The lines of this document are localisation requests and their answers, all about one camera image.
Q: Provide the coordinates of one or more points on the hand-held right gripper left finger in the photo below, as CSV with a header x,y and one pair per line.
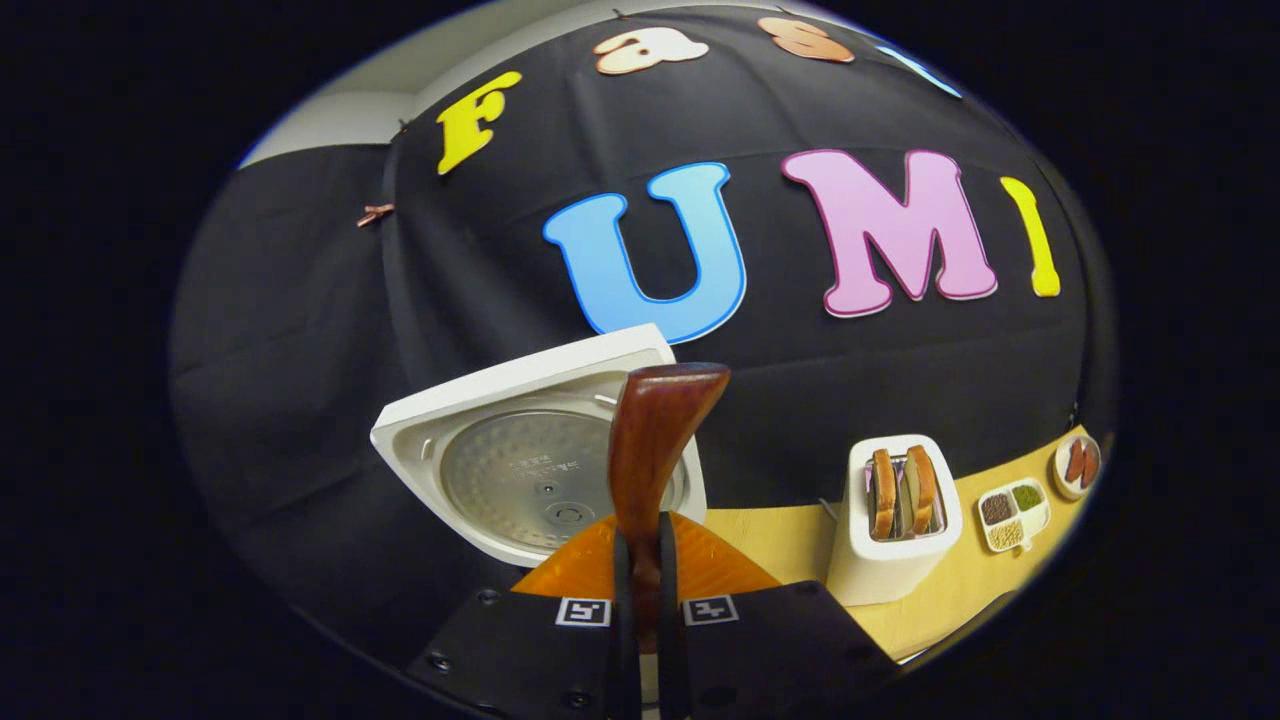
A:
x,y
622,640

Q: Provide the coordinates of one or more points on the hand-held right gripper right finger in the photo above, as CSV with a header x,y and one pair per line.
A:
x,y
672,660

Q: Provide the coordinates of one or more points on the brown wooden spoon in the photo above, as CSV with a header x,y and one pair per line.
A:
x,y
655,440

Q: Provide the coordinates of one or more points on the white rice cooker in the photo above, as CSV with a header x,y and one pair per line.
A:
x,y
500,470

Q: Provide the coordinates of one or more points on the white toaster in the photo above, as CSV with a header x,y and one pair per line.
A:
x,y
880,570

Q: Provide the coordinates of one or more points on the black backdrop cloth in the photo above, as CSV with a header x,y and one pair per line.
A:
x,y
800,380

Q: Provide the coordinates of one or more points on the white divided grain dish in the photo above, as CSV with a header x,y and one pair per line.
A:
x,y
1012,515

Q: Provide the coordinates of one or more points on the white round plate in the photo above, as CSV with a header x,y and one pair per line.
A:
x,y
1060,480

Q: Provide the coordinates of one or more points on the red meat slice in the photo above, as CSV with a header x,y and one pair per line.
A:
x,y
1090,467
1073,462

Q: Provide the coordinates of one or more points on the pink clip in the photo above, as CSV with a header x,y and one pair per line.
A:
x,y
375,214

